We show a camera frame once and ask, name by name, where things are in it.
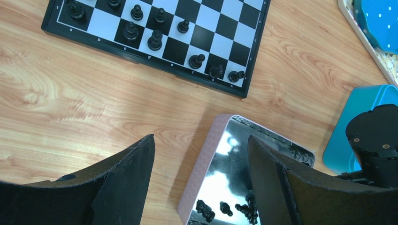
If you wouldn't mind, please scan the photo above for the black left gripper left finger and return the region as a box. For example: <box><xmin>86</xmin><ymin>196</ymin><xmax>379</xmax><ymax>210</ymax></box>
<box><xmin>0</xmin><ymin>135</ymin><xmax>155</xmax><ymax>225</ymax></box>

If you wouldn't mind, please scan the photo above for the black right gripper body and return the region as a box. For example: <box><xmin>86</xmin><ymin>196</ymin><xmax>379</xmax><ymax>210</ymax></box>
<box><xmin>335</xmin><ymin>104</ymin><xmax>398</xmax><ymax>188</ymax></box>

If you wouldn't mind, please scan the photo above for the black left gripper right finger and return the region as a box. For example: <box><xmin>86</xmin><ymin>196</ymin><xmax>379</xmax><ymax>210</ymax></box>
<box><xmin>247</xmin><ymin>136</ymin><xmax>398</xmax><ymax>225</ymax></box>

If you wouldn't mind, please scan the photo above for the silver metal tray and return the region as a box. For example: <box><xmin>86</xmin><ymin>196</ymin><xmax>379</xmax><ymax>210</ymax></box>
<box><xmin>177</xmin><ymin>113</ymin><xmax>316</xmax><ymax>225</ymax></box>

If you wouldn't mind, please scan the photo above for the black chess piece on board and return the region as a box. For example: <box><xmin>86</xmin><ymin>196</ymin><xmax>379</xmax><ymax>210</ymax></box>
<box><xmin>188</xmin><ymin>54</ymin><xmax>206</xmax><ymax>69</ymax></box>
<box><xmin>208</xmin><ymin>64</ymin><xmax>224</xmax><ymax>79</ymax></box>

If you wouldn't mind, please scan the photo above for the black pawn on board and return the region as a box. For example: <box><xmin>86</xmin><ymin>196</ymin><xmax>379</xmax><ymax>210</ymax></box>
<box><xmin>154</xmin><ymin>8</ymin><xmax>166</xmax><ymax>24</ymax></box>
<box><xmin>130</xmin><ymin>4</ymin><xmax>144</xmax><ymax>21</ymax></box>
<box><xmin>107</xmin><ymin>0</ymin><xmax>121</xmax><ymax>8</ymax></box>

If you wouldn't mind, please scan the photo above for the blue plastic bin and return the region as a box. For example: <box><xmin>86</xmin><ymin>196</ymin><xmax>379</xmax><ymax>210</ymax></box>
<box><xmin>323</xmin><ymin>85</ymin><xmax>398</xmax><ymax>175</ymax></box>

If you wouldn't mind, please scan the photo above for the floral rectangular tray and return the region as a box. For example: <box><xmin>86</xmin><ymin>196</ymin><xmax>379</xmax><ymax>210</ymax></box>
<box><xmin>337</xmin><ymin>0</ymin><xmax>398</xmax><ymax>87</ymax></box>

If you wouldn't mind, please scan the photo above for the light blue dotted plate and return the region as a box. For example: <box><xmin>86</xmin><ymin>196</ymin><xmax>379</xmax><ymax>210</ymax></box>
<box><xmin>353</xmin><ymin>0</ymin><xmax>398</xmax><ymax>54</ymax></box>

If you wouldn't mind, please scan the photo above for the black and white chessboard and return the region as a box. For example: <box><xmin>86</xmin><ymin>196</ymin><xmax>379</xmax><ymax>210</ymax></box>
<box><xmin>41</xmin><ymin>0</ymin><xmax>270</xmax><ymax>98</ymax></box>

